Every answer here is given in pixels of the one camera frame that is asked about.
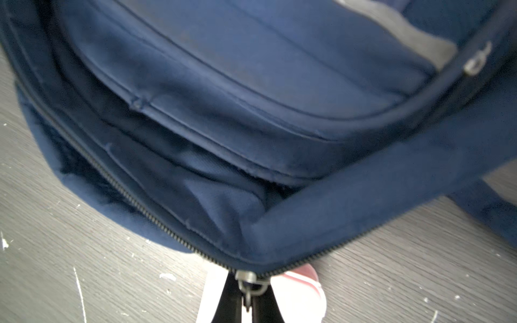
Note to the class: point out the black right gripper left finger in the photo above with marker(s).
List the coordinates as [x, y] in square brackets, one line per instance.
[229, 306]

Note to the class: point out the pink pencil case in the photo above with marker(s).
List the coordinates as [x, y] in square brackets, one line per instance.
[299, 292]

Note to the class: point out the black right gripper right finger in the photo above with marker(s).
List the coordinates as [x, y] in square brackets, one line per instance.
[265, 308]

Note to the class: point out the navy blue school backpack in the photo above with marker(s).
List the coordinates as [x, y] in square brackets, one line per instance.
[265, 134]

